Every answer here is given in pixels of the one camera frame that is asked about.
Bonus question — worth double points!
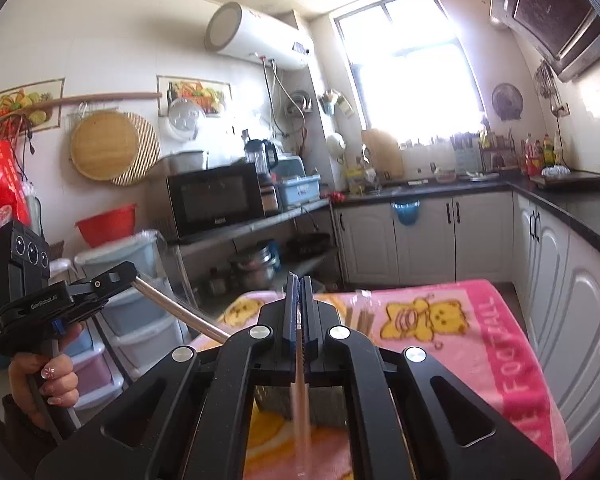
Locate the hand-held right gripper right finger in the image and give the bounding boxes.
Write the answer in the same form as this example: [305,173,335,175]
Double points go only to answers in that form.
[302,275,564,480]

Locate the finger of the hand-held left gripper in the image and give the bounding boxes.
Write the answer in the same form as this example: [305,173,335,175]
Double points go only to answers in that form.
[72,262,139,318]

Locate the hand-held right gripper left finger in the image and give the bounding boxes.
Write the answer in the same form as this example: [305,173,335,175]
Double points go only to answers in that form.
[34,271,301,480]

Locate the chopstick pair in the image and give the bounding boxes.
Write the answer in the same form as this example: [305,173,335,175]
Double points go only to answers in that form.
[345,289,378,335]
[131,274,232,346]
[290,330,312,480]

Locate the green plastic utensil basket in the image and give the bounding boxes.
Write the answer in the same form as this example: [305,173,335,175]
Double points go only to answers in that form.
[252,384,351,428]

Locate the person's left hand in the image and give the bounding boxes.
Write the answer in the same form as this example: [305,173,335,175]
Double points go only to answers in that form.
[7,322,83,413]

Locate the pale blue drawer cabinet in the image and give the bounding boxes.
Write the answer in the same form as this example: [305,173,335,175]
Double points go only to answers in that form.
[75,232,191,411]

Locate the red plastic basin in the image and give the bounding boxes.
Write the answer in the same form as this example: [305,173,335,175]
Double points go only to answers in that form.
[75,204,137,248]

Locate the stacked steel pots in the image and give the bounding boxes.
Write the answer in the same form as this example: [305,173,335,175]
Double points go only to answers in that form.
[230,245,278,291]

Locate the steel kitchen shelf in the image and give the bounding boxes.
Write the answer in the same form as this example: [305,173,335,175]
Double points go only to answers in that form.
[170,199,332,311]

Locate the red plastic bag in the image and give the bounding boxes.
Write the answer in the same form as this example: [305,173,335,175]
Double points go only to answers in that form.
[0,139,32,252]

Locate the blue dish box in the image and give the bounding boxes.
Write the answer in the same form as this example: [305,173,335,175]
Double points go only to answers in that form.
[277,175,322,211]

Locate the round bamboo mat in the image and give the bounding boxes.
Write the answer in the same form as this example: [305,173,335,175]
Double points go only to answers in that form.
[111,112,161,187]

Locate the black microwave oven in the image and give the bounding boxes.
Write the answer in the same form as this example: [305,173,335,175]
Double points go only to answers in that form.
[166,162,266,238]

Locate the round wooden board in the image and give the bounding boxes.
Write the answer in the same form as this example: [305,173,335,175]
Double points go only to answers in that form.
[70,111,140,181]

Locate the blue hanging bag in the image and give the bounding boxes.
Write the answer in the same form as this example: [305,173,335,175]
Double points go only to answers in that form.
[391,200,422,226]

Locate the white countertop appliance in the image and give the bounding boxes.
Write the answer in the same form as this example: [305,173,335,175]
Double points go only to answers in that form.
[275,156,306,181]

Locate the dark blender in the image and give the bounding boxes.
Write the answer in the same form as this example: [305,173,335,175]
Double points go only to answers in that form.
[245,139,280,216]

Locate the white colander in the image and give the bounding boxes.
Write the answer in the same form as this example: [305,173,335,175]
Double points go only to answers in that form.
[326,132,349,165]

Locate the wooden cutting board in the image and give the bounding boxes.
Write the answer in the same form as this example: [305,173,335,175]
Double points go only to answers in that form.
[361,129,405,178]

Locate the pink printed blanket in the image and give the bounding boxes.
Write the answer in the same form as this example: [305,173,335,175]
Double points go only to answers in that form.
[187,280,573,480]

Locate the wooden rolling pin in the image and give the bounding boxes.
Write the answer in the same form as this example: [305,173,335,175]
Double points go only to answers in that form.
[27,91,162,111]

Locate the teal knife holder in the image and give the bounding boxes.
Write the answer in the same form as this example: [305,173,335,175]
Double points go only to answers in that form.
[450,132,483,175]

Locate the white kitchen cabinets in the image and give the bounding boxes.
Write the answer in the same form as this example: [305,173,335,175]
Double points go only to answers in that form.
[332,190,600,461]

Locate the kitchen window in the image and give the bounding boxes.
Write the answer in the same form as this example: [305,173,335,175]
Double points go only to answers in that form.
[332,0,486,148]

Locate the white water heater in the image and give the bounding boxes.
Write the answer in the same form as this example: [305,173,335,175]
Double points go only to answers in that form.
[205,2,315,71]

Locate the row of condiment bottles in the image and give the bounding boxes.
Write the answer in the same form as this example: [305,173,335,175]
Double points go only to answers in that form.
[522,132,566,176]

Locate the black kitchen countertop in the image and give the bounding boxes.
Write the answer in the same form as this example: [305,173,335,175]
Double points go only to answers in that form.
[330,172,600,271]

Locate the small hanging tools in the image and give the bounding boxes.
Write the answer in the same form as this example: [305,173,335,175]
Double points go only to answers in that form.
[535,60,561,116]

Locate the black range hood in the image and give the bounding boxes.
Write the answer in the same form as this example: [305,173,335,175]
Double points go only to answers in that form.
[490,0,600,83]

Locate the fruit wall poster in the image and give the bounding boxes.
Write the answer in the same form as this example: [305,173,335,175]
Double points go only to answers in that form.
[156,75,232,117]
[0,78,65,133]

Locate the wall utensil holder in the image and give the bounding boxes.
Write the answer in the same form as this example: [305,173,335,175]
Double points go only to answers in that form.
[318,88,355,121]

